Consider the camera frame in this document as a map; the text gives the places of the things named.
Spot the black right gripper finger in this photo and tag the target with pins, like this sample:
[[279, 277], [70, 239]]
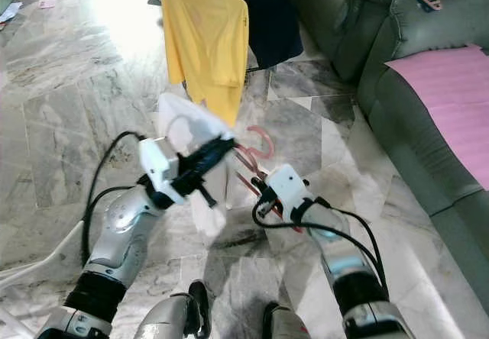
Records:
[[258, 179]]

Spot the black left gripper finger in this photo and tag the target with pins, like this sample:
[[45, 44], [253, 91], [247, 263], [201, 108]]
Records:
[[215, 167], [217, 151]]

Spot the thin white garment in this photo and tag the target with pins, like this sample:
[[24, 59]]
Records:
[[191, 121]]

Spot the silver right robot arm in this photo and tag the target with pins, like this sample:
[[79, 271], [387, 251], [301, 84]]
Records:
[[348, 263]]

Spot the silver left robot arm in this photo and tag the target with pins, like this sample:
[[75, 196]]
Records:
[[126, 232]]

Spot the yellow shirt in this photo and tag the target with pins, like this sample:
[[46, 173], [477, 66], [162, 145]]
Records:
[[202, 41]]

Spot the robot right leg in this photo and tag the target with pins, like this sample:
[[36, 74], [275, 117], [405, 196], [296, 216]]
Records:
[[286, 325]]

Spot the robot leg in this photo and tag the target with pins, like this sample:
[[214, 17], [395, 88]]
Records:
[[168, 320], [286, 325]]

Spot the navy garment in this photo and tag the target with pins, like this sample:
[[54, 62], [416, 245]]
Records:
[[275, 26]]

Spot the robot left leg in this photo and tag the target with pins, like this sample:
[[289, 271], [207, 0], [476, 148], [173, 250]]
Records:
[[168, 320]]

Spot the leather sofa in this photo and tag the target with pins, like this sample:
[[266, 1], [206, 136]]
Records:
[[412, 148]]

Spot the pale blue folding table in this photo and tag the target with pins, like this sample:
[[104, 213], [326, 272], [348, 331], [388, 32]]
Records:
[[38, 266]]

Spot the pink blanket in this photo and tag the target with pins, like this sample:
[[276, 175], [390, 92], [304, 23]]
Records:
[[447, 102]]

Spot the pink paper scrap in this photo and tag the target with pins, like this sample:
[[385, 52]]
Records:
[[48, 4]]

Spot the white crumpled bag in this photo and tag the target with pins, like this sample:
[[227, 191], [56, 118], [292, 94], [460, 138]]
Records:
[[11, 12]]

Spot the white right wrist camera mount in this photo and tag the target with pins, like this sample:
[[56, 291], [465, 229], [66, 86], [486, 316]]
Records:
[[290, 188]]

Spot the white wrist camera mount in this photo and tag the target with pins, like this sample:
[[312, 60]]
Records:
[[157, 167], [290, 188]]

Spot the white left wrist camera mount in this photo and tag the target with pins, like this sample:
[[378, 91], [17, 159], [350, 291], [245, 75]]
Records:
[[157, 167]]

